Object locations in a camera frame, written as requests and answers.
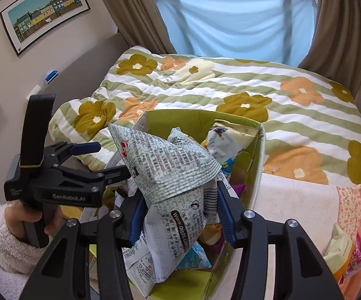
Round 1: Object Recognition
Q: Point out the light blue hanging sheet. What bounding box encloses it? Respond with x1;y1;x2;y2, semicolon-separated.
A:
155;0;317;67

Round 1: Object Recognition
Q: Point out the grey headboard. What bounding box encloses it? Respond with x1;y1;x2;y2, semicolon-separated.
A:
43;33;130;111

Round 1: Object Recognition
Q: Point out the blue white object on headboard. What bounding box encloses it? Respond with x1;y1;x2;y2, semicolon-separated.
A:
44;70;58;85

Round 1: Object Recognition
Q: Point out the Oishi stick snack bag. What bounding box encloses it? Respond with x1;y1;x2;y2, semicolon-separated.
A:
200;119;258;180

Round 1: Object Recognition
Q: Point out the white fluffy sleeve forearm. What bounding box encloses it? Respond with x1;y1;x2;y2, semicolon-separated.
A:
0;203;45;299

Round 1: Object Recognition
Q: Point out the grey printed Oishi bag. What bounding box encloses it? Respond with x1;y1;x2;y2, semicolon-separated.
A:
109;124;221;283

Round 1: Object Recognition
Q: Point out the framed houses picture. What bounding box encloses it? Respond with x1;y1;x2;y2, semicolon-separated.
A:
0;0;90;56

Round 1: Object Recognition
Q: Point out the floral striped quilt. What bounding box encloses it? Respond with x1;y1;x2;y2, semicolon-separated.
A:
49;46;361;186

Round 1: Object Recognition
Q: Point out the green cardboard snack box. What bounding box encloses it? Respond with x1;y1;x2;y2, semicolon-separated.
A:
83;108;267;300

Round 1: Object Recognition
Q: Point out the person's left hand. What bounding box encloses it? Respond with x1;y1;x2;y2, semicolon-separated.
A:
4;200;63;241

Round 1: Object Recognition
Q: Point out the left brown curtain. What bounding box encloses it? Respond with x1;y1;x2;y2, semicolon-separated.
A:
103;0;176;54

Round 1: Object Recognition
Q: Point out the right brown curtain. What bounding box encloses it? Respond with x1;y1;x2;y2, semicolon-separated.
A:
299;0;361;96

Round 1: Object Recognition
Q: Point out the brown curtain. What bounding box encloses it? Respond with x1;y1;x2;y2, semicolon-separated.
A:
299;0;361;96
103;0;176;54

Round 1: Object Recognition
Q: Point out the pink strawberry snack bag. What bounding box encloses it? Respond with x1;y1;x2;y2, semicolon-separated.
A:
339;234;361;284

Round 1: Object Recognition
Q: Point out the orange cake snack pack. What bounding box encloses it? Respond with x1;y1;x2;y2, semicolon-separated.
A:
323;223;356;282

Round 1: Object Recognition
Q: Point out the orange floral towel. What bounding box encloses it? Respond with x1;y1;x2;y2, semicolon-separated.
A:
334;185;361;299

